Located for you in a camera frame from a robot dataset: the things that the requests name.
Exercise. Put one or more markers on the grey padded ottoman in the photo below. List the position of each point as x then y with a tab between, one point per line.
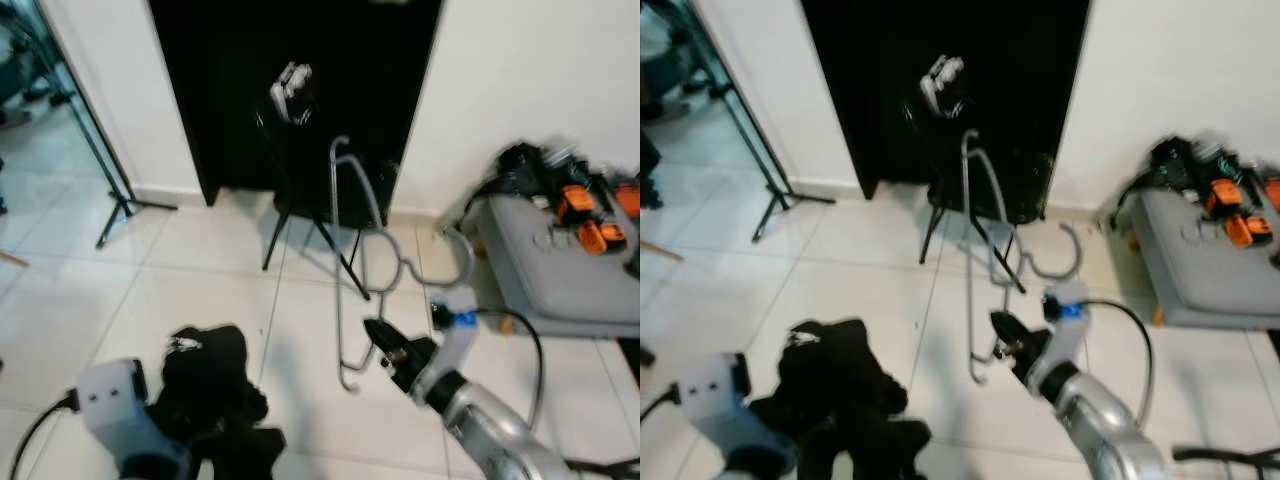
560	280
1200	270

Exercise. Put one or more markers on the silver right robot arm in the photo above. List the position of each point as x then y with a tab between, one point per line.
1100	425
490	430

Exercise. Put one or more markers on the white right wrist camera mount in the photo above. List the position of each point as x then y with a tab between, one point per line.
1068	335
460	345

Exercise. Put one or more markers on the grey metal clothes hanger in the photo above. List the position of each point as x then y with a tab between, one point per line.
337	280
969	270

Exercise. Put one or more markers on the small white grey device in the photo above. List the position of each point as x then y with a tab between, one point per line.
943	85
293	90

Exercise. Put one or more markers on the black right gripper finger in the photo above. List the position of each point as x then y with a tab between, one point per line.
390	334
1012	330
1003	342
380	345

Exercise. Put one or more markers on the dark navy garment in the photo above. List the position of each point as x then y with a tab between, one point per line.
210	390
840	400

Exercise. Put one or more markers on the orange tool battery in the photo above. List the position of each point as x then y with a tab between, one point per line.
1227	196
600	237
1272	192
577	203
1250	230
628	198

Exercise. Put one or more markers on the black light stand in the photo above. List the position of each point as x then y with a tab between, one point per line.
110	170
765	165

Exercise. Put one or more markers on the black tripod stand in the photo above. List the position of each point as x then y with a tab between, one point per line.
945	195
290	200

